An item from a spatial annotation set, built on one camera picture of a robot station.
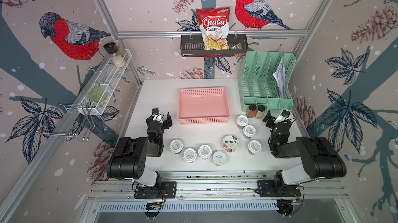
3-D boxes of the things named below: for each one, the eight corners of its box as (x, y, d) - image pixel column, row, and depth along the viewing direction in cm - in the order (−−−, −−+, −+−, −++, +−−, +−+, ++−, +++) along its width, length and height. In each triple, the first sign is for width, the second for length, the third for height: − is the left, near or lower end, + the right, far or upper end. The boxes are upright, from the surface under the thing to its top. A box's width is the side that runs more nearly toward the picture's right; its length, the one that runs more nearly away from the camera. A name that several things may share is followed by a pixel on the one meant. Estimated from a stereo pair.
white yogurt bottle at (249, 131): (242, 139, 91) (245, 134, 86) (241, 129, 95) (243, 124, 90) (254, 139, 91) (257, 134, 86) (252, 129, 95) (254, 124, 90)
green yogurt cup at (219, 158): (212, 166, 82) (213, 163, 77) (212, 154, 86) (212, 151, 81) (226, 166, 81) (227, 163, 77) (224, 154, 86) (226, 151, 81)
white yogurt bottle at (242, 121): (236, 130, 95) (238, 125, 90) (235, 120, 99) (236, 115, 95) (247, 130, 95) (249, 125, 90) (245, 120, 99) (247, 115, 95)
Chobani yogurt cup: (223, 153, 86) (223, 150, 82) (221, 138, 92) (222, 135, 88) (239, 153, 86) (240, 150, 82) (236, 138, 92) (238, 135, 88)
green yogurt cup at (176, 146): (170, 154, 84) (168, 151, 80) (171, 142, 88) (170, 139, 85) (182, 154, 84) (181, 151, 80) (183, 142, 88) (182, 139, 85)
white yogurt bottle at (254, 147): (247, 155, 85) (250, 151, 80) (245, 144, 89) (247, 140, 84) (259, 155, 85) (263, 151, 80) (257, 144, 89) (260, 140, 84)
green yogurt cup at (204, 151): (201, 162, 83) (201, 158, 78) (197, 151, 87) (197, 147, 82) (212, 157, 84) (213, 154, 79) (208, 147, 88) (208, 142, 83)
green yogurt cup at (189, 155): (183, 164, 82) (182, 160, 77) (184, 152, 86) (183, 148, 82) (196, 164, 82) (195, 160, 77) (196, 152, 86) (196, 148, 81)
